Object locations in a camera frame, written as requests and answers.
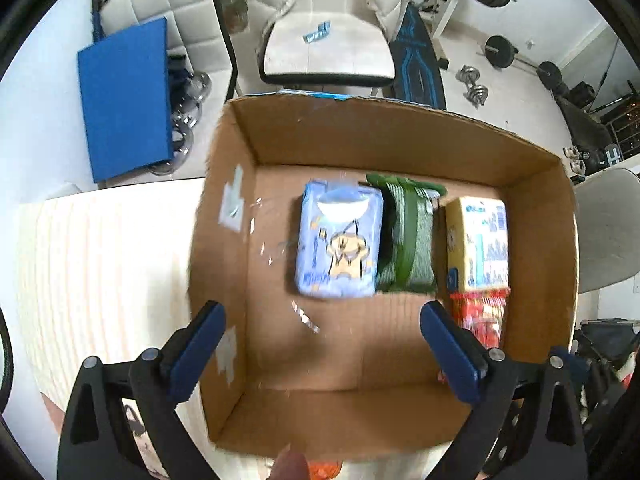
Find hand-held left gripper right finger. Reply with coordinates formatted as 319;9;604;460
420;301;587;480

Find blue wrapper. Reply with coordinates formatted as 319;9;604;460
303;21;333;44

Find orange packet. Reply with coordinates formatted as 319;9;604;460
307;461;343;480

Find white quilted sofa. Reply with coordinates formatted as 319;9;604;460
92;0;236;73

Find chrome dumbbell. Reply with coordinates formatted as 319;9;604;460
456;65;491;109

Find cardboard box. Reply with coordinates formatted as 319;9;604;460
187;92;581;457

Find clear plastic bottles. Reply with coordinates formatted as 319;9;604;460
150;71;212;177

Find grey chair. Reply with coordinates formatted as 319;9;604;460
572;168;640;295

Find green tissue pack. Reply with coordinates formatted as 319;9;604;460
366;173;447;294

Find yellow tissue pack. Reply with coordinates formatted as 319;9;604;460
444;196;512;295

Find light blue tissue pack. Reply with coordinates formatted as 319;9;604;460
291;178;385;301

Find red tissue pack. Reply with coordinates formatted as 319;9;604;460
438;287;512;385

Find black and blue board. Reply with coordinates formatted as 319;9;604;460
382;2;447;111

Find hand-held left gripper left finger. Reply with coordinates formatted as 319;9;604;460
57;300;227;480

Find black barbell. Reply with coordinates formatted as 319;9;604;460
484;35;573;98

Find blue foam mat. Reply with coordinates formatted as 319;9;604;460
76;16;174;184

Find white padded chair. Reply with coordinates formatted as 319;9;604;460
239;0;396;89

